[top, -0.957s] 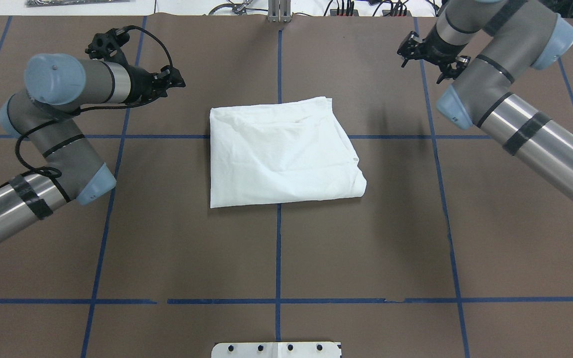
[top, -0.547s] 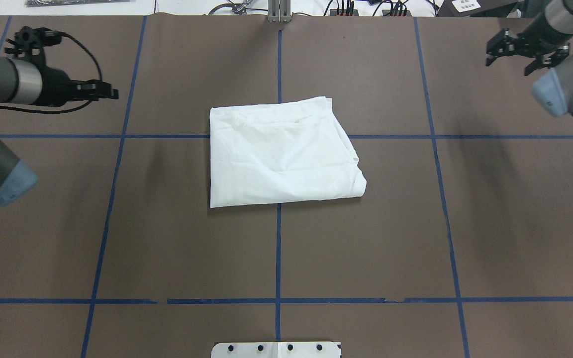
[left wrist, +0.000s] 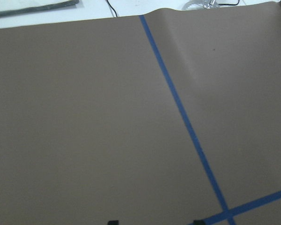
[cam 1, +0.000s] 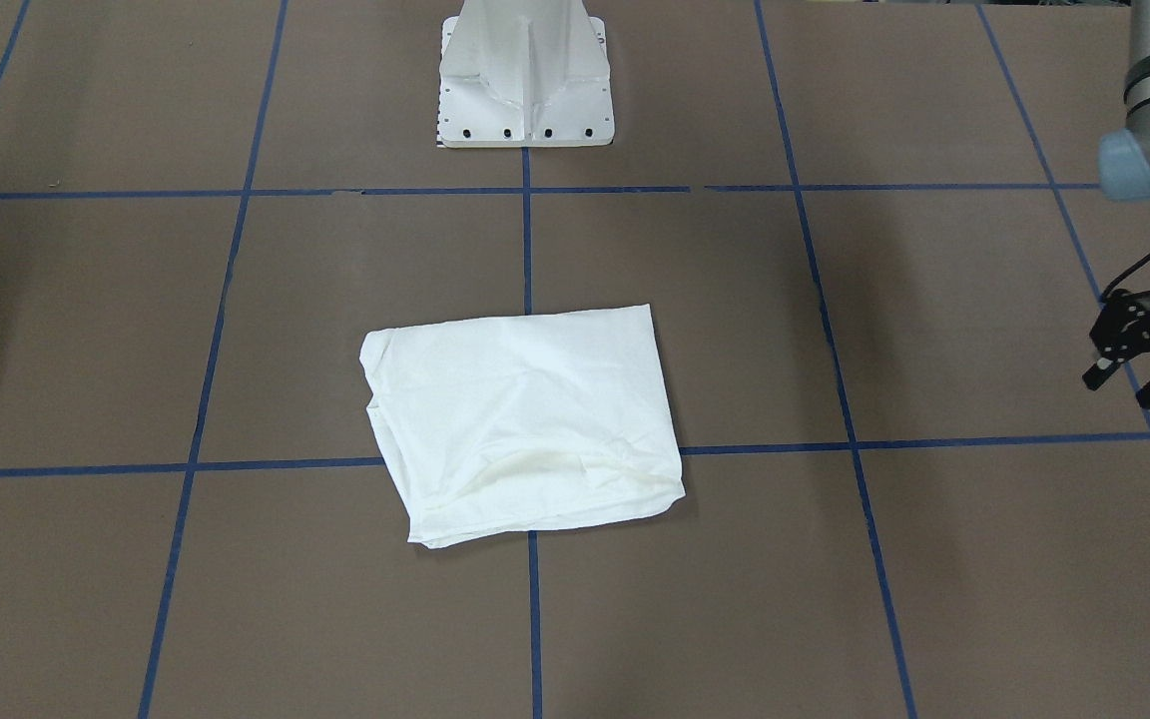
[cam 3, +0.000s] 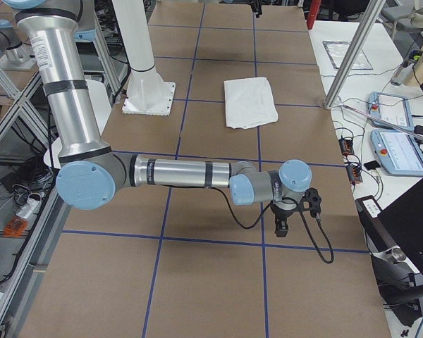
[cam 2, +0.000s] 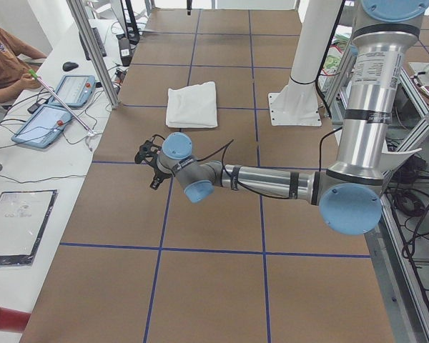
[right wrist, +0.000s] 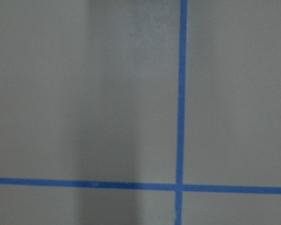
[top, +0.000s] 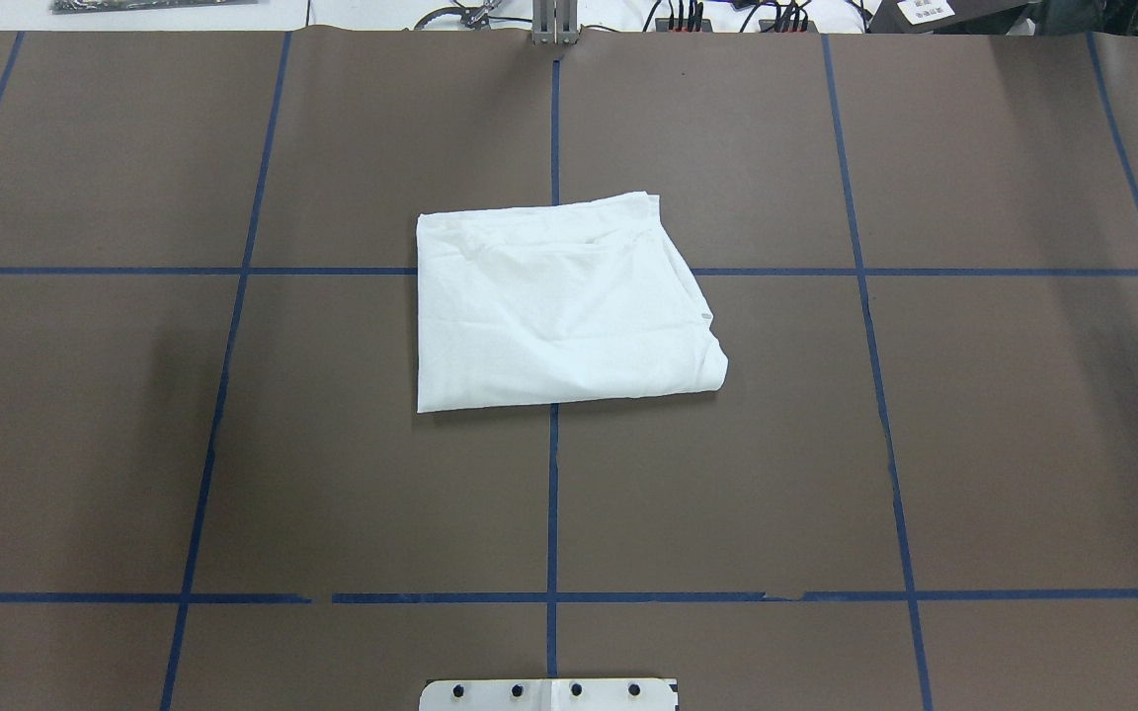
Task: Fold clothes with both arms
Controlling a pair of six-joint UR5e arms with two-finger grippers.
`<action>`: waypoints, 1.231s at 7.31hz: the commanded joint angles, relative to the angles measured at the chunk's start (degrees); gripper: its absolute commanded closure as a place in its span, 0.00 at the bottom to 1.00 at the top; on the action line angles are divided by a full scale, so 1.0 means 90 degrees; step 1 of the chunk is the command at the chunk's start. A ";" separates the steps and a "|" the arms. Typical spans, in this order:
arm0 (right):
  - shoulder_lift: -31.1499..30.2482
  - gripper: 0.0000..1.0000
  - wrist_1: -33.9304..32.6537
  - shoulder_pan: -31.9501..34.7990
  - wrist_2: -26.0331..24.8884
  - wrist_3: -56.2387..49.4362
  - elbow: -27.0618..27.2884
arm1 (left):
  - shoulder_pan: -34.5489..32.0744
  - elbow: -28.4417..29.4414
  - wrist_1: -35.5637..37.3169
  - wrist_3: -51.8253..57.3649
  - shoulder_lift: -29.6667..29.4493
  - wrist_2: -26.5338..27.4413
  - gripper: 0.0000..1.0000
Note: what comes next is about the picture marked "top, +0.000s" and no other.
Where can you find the white long sleeve t-shirt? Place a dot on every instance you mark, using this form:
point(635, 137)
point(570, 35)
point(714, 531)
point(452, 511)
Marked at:
point(534, 305)

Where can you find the aluminium frame post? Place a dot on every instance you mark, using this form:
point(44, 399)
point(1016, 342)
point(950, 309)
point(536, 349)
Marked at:
point(554, 22)

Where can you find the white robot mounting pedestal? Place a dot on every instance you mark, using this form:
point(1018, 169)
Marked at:
point(600, 693)

